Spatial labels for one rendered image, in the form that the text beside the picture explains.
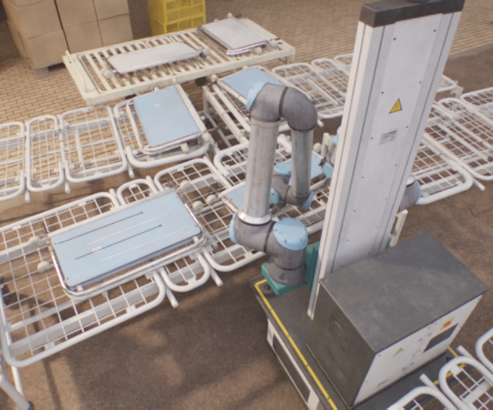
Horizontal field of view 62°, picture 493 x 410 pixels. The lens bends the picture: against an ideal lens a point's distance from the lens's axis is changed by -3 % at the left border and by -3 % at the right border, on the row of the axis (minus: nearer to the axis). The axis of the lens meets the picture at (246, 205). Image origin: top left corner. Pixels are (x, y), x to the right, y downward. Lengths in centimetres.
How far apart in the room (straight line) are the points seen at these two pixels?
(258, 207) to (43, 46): 392
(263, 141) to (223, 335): 124
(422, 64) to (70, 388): 217
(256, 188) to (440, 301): 82
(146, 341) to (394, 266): 142
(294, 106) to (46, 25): 400
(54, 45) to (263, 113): 395
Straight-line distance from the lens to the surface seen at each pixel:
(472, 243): 326
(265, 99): 158
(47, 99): 489
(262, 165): 168
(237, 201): 237
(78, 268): 217
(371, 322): 158
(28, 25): 518
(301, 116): 157
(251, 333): 247
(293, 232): 179
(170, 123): 300
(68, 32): 532
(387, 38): 128
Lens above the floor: 214
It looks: 43 degrees down
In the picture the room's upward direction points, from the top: straight up
